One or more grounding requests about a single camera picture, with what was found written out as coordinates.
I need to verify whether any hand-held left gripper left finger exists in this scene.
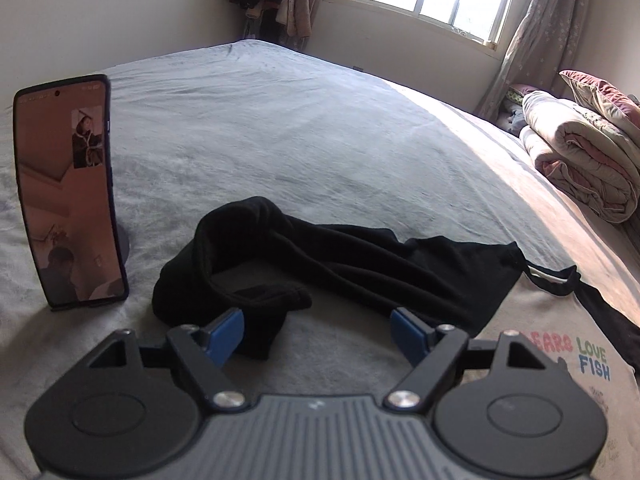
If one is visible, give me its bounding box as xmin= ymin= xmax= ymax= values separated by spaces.
xmin=85 ymin=308 xmax=248 ymax=411

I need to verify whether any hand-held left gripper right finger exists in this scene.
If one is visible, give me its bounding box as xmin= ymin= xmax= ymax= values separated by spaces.
xmin=385 ymin=307 xmax=561 ymax=411

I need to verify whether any beige shirt with black sleeves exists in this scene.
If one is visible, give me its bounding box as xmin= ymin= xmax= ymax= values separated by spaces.
xmin=152 ymin=196 xmax=640 ymax=480

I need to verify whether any black smartphone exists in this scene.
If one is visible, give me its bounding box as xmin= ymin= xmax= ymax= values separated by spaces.
xmin=12 ymin=74 xmax=131 ymax=312

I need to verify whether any bed with grey sheet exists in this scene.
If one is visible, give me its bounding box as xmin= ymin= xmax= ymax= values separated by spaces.
xmin=0 ymin=39 xmax=640 ymax=480

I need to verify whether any dark grey cloth bundle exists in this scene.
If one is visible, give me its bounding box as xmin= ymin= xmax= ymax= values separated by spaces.
xmin=501 ymin=102 xmax=527 ymax=137

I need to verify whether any folded beige quilt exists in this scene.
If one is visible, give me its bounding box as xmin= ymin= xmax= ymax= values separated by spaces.
xmin=520 ymin=91 xmax=640 ymax=223

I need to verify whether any maroon and grey pillow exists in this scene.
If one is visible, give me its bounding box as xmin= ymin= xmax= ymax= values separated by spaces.
xmin=559 ymin=69 xmax=640 ymax=128

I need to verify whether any patterned curtain beside quilt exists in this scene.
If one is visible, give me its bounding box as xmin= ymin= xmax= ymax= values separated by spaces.
xmin=475 ymin=0 xmax=596 ymax=121

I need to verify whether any hanging pink garment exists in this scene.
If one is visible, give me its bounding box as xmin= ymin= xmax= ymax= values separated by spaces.
xmin=276 ymin=0 xmax=314 ymax=39

